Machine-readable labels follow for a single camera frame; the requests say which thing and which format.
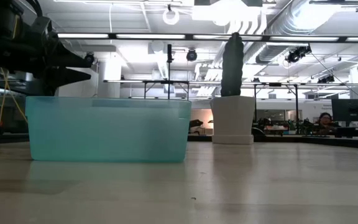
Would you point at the black tripod stand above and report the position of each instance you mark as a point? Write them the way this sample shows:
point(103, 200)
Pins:
point(169, 53)

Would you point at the dark office desk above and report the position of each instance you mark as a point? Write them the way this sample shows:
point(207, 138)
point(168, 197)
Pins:
point(353, 129)

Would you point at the black hanging camera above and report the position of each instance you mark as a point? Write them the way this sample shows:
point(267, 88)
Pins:
point(297, 55)

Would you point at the black round camera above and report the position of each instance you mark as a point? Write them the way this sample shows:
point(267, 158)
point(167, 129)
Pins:
point(89, 58)

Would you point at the teal translucent plastic basket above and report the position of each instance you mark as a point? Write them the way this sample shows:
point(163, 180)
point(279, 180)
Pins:
point(107, 130)

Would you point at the long overhead light bar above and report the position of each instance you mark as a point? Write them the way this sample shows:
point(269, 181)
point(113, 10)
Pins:
point(151, 36)

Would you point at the black computer monitor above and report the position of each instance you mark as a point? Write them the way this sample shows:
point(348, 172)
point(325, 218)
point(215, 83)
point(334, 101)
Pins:
point(350, 110)

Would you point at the black overhead camera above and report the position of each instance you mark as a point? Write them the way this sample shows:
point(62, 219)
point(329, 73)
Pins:
point(191, 55)

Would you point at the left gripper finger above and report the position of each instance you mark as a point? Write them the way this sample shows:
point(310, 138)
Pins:
point(70, 75)
point(70, 59)

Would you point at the green cactus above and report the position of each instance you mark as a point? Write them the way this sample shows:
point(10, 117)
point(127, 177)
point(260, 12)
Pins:
point(232, 65)

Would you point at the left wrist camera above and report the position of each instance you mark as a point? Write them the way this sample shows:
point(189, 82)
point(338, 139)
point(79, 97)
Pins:
point(40, 24)

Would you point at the white plant pot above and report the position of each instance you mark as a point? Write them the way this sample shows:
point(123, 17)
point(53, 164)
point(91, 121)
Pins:
point(232, 121)

